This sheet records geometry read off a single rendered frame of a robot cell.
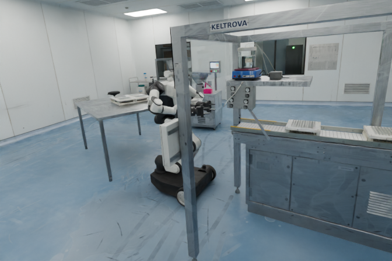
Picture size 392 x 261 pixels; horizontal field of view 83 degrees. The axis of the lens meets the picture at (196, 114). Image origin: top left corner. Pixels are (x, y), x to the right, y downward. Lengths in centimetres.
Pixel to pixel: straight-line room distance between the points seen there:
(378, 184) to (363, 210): 24
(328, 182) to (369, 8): 134
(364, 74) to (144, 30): 672
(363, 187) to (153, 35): 728
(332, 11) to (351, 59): 608
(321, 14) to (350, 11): 9
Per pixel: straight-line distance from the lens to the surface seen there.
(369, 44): 722
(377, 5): 108
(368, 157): 192
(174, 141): 135
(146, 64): 831
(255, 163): 208
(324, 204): 216
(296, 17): 108
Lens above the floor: 147
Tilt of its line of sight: 14 degrees down
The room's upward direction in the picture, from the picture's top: 3 degrees counter-clockwise
